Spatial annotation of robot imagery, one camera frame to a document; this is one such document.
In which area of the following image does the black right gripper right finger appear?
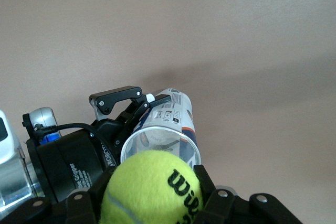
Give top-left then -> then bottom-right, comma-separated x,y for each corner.
193,164 -> 302,224

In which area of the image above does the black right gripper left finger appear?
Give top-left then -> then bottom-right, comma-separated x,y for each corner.
0,167 -> 120,224

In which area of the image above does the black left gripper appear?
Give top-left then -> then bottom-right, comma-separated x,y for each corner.
35,86 -> 172,205

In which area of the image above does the clear plastic tennis ball can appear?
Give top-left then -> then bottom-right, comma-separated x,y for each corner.
120,87 -> 202,174

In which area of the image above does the yellow Wilson tennis ball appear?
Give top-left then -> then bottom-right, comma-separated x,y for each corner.
100,150 -> 205,224

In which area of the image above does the black left wrist camera cable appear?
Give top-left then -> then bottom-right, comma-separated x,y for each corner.
36,122 -> 96,137

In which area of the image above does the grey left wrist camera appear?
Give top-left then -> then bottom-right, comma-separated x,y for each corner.
22,107 -> 62,147

